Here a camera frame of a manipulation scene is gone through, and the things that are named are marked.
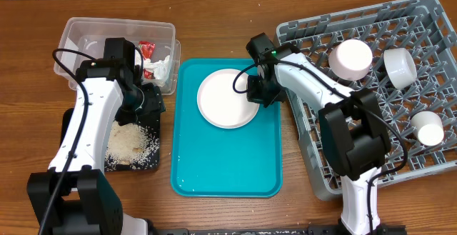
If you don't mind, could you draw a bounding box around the white napkin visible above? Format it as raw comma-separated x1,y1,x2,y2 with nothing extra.
143,55,171,86

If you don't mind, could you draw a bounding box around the pink round plate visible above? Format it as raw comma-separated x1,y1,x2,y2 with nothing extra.
197,69,259,129

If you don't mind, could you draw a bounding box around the pink bowl with rice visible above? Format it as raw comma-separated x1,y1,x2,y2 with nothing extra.
328,39,373,81

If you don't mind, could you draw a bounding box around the grey-green bowl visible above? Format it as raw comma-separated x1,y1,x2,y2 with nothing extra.
383,48,417,90

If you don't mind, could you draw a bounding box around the small white cup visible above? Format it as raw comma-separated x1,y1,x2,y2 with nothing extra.
411,111,444,146

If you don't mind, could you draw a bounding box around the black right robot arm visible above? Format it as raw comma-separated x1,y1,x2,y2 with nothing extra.
246,44,391,234

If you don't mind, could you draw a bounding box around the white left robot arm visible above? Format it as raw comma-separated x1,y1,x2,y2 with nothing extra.
26,56,164,234

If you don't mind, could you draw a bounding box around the grey dishwasher rack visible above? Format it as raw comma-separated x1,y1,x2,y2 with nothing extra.
274,0,456,186

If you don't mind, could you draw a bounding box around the black tray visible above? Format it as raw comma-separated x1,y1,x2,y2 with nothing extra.
60,99,161,172

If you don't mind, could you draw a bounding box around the pile of white rice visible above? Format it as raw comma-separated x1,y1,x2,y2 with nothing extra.
104,119,161,171

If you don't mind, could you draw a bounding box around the red snack wrapper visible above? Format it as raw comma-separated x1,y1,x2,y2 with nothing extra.
139,41,156,79

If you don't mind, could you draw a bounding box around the clear plastic bin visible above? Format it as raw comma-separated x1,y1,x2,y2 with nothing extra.
59,17,181,95

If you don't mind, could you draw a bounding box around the teal plastic tray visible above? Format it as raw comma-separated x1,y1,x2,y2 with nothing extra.
171,58,283,198

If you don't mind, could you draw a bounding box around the black table edge rail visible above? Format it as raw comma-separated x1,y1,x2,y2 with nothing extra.
153,222,408,235

